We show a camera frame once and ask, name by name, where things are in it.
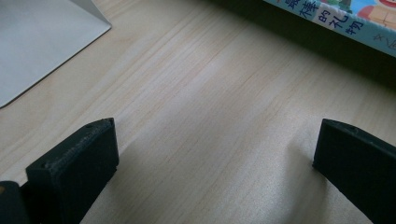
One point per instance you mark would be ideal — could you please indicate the colourful animal picture book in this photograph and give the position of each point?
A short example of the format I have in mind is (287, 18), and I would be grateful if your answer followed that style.
(358, 18)

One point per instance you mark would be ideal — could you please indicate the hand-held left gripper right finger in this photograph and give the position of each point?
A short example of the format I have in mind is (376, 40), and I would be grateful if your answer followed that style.
(358, 168)

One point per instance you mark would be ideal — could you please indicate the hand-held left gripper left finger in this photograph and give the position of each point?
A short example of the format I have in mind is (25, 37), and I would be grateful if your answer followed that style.
(77, 161)

